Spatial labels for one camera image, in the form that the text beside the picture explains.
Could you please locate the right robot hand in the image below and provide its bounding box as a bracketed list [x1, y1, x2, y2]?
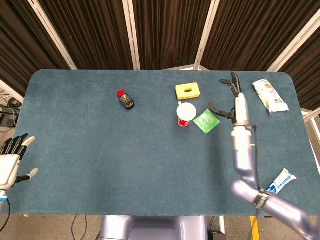
[207, 71, 251, 127]

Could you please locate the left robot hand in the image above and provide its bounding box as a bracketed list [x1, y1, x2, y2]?
[0, 133, 39, 192]

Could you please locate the red paper cup white lid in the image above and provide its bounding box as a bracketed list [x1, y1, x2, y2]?
[176, 102, 197, 128]

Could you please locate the white snack bag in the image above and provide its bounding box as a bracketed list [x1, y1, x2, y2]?
[251, 78, 290, 115]

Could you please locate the green sachet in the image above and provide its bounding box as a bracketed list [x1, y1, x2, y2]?
[192, 108, 222, 136]

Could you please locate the black box on floor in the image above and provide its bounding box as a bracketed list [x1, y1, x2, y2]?
[0, 105, 17, 129]

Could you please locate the yellow sponge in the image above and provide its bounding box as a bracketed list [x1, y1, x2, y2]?
[174, 83, 202, 101]

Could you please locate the dark brown curtain panel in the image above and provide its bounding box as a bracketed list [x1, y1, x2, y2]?
[132, 0, 213, 70]
[39, 0, 134, 71]
[201, 0, 320, 73]
[0, 0, 71, 99]

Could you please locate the blue white toothpaste tube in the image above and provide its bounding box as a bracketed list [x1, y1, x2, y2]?
[265, 167, 298, 195]

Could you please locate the blue table cloth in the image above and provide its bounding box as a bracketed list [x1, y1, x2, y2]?
[10, 69, 320, 217]

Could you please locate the black bottle red cap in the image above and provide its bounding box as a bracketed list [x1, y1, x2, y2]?
[116, 87, 136, 111]

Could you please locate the yellow bar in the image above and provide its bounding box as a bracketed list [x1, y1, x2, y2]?
[250, 215, 260, 240]

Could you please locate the lavender robot torso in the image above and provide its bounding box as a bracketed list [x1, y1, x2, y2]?
[98, 214, 209, 240]

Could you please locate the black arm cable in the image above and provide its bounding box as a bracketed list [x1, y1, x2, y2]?
[246, 124, 262, 193]

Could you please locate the white screen post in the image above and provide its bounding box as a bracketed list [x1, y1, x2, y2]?
[0, 79, 25, 102]
[121, 0, 141, 71]
[266, 14, 320, 73]
[26, 0, 78, 71]
[194, 0, 220, 71]

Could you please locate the black floor cable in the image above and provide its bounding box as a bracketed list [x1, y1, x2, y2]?
[71, 214, 88, 240]

